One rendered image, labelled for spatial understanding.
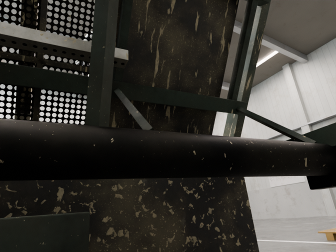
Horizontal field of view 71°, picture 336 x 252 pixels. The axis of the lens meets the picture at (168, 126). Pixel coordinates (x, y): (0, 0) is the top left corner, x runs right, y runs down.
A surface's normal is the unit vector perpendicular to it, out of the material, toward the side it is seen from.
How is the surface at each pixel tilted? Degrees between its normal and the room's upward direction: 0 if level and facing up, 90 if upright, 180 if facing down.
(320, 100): 90
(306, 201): 90
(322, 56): 90
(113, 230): 90
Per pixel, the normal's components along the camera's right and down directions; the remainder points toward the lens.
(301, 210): -0.85, -0.12
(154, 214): 0.43, -0.36
